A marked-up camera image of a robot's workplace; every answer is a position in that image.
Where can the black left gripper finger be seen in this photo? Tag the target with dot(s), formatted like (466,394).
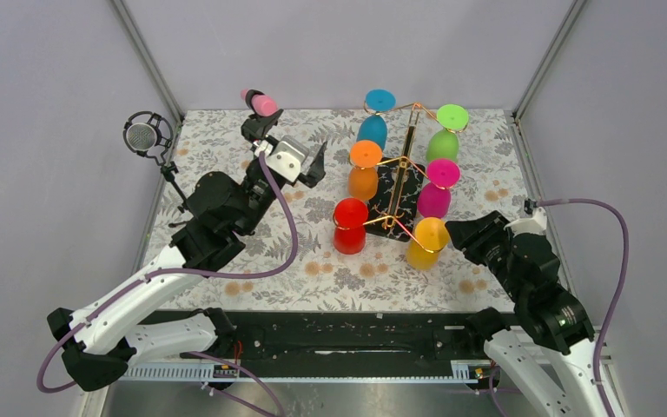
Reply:
(255,127)
(316,171)

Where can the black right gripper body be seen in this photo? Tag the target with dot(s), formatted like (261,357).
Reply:
(484,241)

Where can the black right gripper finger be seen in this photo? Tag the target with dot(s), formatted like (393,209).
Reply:
(495,219)
(463,235)

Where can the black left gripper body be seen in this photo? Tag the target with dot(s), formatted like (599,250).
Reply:
(258,185)

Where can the yellow plastic wine glass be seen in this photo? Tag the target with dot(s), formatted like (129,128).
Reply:
(430,237)

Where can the magenta plastic wine glass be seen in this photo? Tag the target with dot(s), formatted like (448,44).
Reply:
(436,196)

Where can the orange plastic wine glass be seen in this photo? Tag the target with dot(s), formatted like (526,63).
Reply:
(363,177)

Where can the red plastic wine glass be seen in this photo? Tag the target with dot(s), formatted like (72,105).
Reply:
(349,216)

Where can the blue plastic wine glass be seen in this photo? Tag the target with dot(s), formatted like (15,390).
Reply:
(374,128)

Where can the green plastic wine glass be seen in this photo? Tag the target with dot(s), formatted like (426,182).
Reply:
(444,144)

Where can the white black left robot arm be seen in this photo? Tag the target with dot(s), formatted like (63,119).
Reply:
(99,343)

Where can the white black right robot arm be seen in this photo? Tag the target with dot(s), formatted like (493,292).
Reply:
(520,257)

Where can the pink microphone on black stand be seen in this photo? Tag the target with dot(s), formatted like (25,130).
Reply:
(260,103)

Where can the floral patterned table cloth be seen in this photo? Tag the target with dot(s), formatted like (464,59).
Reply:
(378,278)

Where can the grey studio microphone on stand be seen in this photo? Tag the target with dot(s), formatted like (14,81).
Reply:
(149,135)

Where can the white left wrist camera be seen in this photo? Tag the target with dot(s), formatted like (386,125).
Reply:
(285,158)

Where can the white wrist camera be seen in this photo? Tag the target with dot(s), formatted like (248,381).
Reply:
(285,158)
(535,224)

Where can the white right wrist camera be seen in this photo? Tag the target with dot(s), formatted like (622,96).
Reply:
(535,224)

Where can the gold wire wine glass rack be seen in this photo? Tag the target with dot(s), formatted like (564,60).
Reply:
(392,212)

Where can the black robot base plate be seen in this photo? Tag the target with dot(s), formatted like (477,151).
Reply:
(354,345)

